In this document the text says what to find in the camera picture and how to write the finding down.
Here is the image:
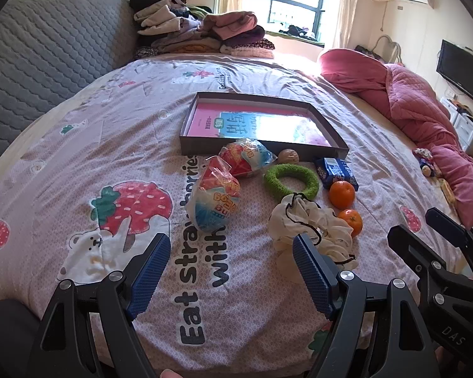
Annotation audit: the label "blue snack packet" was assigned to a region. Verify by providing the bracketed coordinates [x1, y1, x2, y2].
[314, 157, 359, 190]

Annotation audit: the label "black wall television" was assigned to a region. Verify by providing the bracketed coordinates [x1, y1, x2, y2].
[436, 39, 473, 106]

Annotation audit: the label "white drawstring pouch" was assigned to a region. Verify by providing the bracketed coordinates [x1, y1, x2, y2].
[269, 193, 357, 270]

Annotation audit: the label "dark clothes on windowsill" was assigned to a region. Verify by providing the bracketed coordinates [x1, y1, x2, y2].
[280, 25, 318, 40]

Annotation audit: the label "white drawer cabinet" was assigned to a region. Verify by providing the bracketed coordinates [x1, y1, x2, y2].
[439, 96, 473, 152]

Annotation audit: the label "green fuzzy ring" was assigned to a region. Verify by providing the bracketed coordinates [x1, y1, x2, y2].
[263, 163, 320, 201]

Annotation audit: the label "brown walnut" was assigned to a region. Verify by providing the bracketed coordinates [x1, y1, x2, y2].
[278, 148, 300, 165]

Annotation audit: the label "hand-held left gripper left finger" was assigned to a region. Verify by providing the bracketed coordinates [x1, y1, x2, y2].
[37, 233, 172, 378]

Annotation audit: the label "pink quilted blanket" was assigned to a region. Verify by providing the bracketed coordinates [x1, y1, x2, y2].
[317, 47, 473, 229]

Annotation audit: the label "pile of folded clothes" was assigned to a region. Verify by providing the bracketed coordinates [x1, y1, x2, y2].
[129, 0, 277, 60]

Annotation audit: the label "shallow cardboard box tray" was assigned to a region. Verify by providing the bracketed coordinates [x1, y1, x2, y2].
[180, 92, 350, 162]

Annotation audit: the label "strawberry print bedsheet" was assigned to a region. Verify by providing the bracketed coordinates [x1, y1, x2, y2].
[0, 57, 470, 378]

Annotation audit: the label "white metal chair back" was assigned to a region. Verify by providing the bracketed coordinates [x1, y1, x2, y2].
[372, 35, 405, 64]

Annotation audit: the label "small plush toy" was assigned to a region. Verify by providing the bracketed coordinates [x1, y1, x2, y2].
[413, 147, 438, 178]

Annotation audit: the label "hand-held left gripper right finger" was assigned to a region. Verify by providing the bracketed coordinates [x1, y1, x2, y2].
[292, 233, 438, 378]

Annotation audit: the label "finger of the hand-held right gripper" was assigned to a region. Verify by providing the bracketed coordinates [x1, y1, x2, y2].
[387, 224, 448, 280]
[425, 207, 473, 282]

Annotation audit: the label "orange tangerine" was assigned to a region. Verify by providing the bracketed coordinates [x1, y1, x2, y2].
[330, 180, 356, 210]
[337, 209, 363, 238]

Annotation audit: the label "red-blue toy egg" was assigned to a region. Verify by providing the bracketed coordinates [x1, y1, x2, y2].
[219, 138, 277, 178]
[186, 156, 241, 233]

